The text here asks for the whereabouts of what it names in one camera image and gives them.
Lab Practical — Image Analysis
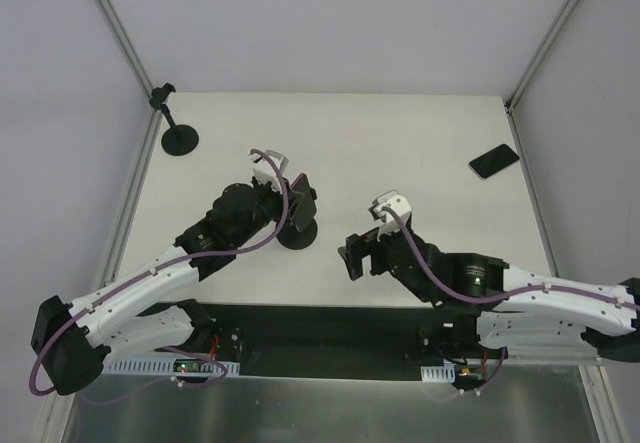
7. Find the black phone stand round base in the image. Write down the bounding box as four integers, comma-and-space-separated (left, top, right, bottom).
277, 191, 318, 251

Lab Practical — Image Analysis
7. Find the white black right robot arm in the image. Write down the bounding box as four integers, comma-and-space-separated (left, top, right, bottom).
338, 229, 639, 363

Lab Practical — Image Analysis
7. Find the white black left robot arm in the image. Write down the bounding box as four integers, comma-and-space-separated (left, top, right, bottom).
29, 175, 317, 396

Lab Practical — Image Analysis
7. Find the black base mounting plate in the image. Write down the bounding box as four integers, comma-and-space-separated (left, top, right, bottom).
153, 300, 510, 379

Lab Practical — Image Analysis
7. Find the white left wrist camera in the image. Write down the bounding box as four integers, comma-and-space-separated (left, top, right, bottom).
249, 149, 289, 187

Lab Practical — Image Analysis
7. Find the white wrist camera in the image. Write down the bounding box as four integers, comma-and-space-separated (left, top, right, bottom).
369, 190, 412, 241
249, 149, 289, 187

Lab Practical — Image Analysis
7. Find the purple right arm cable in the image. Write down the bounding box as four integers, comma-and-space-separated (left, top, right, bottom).
379, 205, 640, 399

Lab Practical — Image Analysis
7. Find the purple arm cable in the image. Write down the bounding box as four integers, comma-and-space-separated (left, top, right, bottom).
379, 205, 640, 399
28, 148, 291, 407

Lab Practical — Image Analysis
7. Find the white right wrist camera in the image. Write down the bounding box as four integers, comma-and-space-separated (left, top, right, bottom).
369, 190, 412, 241

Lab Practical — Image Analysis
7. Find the aluminium front rail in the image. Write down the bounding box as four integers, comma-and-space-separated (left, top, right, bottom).
63, 315, 601, 367

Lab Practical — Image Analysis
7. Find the right white cable duct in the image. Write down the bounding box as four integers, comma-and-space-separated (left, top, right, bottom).
420, 363, 456, 384

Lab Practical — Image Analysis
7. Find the white cable duct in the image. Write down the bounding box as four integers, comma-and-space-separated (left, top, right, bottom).
420, 363, 456, 384
103, 356, 240, 377

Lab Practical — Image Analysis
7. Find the left aluminium frame post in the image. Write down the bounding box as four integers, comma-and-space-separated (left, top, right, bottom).
74, 0, 154, 95

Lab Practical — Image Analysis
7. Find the aluminium frame post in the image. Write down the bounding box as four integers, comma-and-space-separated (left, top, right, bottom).
504, 0, 606, 114
74, 0, 154, 95

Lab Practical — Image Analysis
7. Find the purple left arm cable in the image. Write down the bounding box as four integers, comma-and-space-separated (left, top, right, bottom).
28, 148, 291, 407

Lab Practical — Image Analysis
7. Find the left white cable duct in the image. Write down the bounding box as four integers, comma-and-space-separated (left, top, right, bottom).
103, 356, 240, 377

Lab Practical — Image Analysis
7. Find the right aluminium frame post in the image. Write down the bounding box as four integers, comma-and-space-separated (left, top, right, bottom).
504, 0, 606, 114

